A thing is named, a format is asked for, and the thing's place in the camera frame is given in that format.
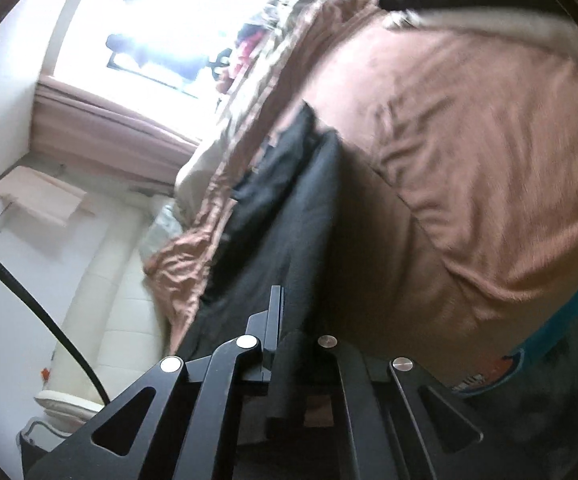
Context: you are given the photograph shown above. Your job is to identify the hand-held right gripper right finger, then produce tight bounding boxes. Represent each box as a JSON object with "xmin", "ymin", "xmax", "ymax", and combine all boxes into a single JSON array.
[{"xmin": 318, "ymin": 334, "xmax": 486, "ymax": 480}]

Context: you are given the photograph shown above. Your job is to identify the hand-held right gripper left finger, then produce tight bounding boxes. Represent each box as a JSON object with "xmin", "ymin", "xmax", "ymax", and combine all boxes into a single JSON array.
[{"xmin": 21, "ymin": 285, "xmax": 290, "ymax": 480}]

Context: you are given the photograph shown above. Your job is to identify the black jacket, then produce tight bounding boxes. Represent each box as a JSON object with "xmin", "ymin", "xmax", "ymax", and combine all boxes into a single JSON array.
[{"xmin": 171, "ymin": 100, "xmax": 364, "ymax": 426}]

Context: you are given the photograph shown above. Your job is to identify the pale printed pillow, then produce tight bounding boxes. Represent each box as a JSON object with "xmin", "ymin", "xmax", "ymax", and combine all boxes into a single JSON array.
[{"xmin": 139, "ymin": 195, "xmax": 190, "ymax": 267}]

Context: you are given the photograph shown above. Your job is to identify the cream leather bed headboard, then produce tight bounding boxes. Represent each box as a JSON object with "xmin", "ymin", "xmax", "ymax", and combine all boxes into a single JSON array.
[{"xmin": 34, "ymin": 195, "xmax": 210, "ymax": 422}]

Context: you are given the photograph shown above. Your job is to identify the beige duvet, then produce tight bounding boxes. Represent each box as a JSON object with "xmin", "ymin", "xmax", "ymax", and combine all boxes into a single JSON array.
[{"xmin": 176, "ymin": 0, "xmax": 370, "ymax": 211}]

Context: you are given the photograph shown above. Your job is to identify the bed with brown duvet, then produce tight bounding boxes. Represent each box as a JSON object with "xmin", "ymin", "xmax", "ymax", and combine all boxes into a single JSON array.
[{"xmin": 144, "ymin": 0, "xmax": 578, "ymax": 391}]

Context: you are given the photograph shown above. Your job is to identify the pink curtain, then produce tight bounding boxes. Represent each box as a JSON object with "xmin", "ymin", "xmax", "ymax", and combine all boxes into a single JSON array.
[{"xmin": 34, "ymin": 74, "xmax": 206, "ymax": 182}]

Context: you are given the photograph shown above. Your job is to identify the beige hanging cloth cover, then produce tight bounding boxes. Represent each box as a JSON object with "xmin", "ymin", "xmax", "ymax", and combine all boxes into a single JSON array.
[{"xmin": 0, "ymin": 165, "xmax": 88, "ymax": 227}]

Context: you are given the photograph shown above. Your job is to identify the pink plush cushion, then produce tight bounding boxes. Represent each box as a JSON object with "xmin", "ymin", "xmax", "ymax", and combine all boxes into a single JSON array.
[{"xmin": 236, "ymin": 30, "xmax": 270, "ymax": 68}]

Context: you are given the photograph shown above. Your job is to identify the dark hanging long garment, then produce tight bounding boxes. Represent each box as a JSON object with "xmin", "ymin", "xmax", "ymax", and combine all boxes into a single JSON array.
[{"xmin": 105, "ymin": 32, "xmax": 152, "ymax": 68}]

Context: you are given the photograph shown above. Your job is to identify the window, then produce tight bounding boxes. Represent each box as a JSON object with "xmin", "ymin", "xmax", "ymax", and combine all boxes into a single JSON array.
[{"xmin": 49, "ymin": 0, "xmax": 292, "ymax": 147}]

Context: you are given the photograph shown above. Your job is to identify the beige folded cloth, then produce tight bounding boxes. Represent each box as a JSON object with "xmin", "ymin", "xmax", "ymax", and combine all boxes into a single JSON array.
[{"xmin": 384, "ymin": 6, "xmax": 578, "ymax": 47}]

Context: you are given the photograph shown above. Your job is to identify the black cable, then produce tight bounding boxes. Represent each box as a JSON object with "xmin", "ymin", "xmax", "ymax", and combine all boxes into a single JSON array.
[{"xmin": 0, "ymin": 239, "xmax": 113, "ymax": 407}]

